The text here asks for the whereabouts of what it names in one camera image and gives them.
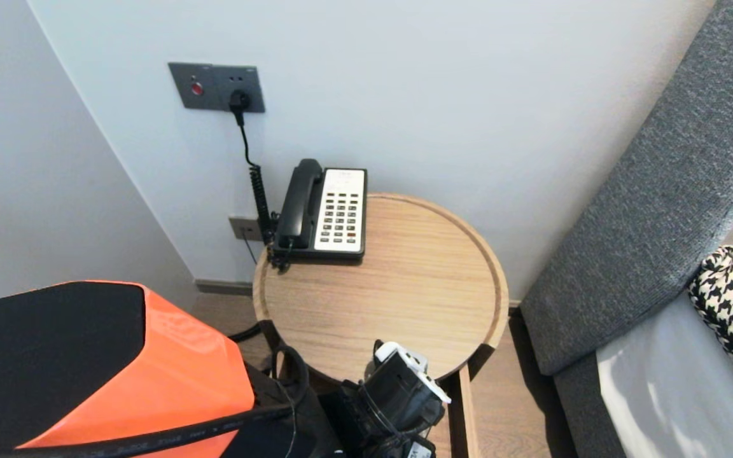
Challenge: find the black white desk telephone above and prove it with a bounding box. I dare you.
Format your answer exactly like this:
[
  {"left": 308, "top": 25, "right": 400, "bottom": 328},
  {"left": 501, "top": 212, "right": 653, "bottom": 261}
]
[{"left": 276, "top": 167, "right": 368, "bottom": 260}]

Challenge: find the thick black floor cable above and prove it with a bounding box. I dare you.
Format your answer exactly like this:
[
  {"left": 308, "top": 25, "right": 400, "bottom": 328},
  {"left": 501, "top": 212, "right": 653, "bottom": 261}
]
[{"left": 228, "top": 321, "right": 267, "bottom": 343}]

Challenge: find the black telephone handset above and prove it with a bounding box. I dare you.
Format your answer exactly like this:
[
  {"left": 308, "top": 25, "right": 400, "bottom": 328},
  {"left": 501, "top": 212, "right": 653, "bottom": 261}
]
[{"left": 276, "top": 159, "right": 324, "bottom": 250}]

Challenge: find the grey wall socket panel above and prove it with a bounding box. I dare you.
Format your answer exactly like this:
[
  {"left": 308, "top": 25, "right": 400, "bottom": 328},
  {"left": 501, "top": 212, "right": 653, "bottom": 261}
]
[{"left": 169, "top": 62, "right": 266, "bottom": 114}]

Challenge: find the black plug with coiled cable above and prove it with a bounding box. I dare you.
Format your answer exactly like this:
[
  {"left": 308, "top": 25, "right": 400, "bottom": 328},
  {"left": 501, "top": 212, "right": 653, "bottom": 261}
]
[{"left": 230, "top": 90, "right": 276, "bottom": 246}]

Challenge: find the grey fabric headboard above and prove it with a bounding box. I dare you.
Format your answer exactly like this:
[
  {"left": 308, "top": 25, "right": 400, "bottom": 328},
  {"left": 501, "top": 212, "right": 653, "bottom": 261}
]
[{"left": 519, "top": 0, "right": 733, "bottom": 377}]

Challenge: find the round wooden side table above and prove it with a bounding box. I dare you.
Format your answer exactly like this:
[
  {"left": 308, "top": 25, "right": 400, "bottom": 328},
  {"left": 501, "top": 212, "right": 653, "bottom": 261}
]
[
  {"left": 253, "top": 193, "right": 509, "bottom": 384},
  {"left": 265, "top": 337, "right": 483, "bottom": 458}
]

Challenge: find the small grey wall outlet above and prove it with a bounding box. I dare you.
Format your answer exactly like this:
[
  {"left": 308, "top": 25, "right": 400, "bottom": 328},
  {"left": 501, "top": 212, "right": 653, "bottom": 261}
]
[{"left": 229, "top": 216, "right": 265, "bottom": 243}]

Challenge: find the grey fabric bed frame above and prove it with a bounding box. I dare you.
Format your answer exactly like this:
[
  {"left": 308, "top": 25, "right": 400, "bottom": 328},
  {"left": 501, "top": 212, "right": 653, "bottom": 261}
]
[{"left": 552, "top": 353, "right": 628, "bottom": 458}]

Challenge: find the curly black handset cord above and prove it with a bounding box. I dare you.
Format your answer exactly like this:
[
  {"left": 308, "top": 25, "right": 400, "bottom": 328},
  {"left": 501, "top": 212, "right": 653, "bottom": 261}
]
[{"left": 267, "top": 239, "right": 295, "bottom": 273}]

